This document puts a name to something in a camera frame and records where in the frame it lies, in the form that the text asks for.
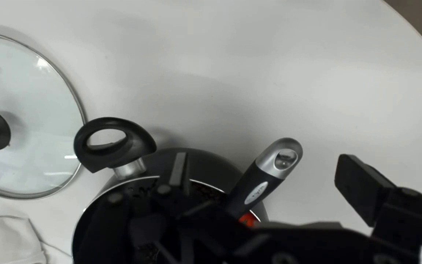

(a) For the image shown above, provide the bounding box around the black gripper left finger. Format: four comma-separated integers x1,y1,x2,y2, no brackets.
126,150,233,264

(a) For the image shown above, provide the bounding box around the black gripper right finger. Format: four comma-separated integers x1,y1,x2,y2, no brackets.
334,153,422,264

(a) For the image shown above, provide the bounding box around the black cooking pot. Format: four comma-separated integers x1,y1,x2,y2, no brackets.
70,115,272,264

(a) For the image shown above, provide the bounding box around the red tomato piece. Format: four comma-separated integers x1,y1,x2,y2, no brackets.
238,213,260,231

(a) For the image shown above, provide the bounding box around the glass lid with black knob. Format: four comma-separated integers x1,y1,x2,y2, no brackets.
0,31,89,202

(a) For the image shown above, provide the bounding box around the white crumpled cloth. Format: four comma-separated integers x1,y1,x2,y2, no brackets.
0,199,71,264

